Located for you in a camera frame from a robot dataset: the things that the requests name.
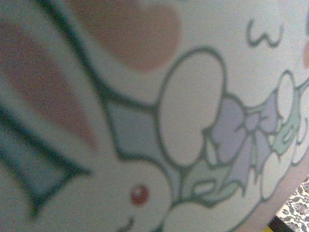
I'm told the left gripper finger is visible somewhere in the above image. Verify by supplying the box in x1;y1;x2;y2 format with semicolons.
265;216;291;232

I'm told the pale blue cartoon tin box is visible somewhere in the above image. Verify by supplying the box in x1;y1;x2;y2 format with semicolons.
0;0;309;232

